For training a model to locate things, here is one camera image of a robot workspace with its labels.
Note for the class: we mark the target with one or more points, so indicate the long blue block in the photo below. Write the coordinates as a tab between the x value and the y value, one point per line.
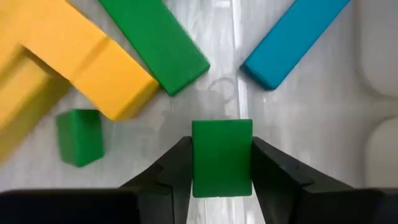
289	43

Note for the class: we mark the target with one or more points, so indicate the large yellow block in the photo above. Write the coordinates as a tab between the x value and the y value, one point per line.
21	102

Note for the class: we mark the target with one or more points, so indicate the long green block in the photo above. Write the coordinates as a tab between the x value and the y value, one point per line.
155	40

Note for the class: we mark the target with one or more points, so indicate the small green block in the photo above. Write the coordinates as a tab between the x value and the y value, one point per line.
79	140

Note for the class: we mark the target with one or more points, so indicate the long yellow block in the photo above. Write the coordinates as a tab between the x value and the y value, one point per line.
56	37
118	84

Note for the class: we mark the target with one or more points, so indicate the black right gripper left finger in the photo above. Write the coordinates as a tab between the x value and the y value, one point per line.
168	186

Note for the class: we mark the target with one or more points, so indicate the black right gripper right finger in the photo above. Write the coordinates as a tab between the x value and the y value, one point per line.
280	186

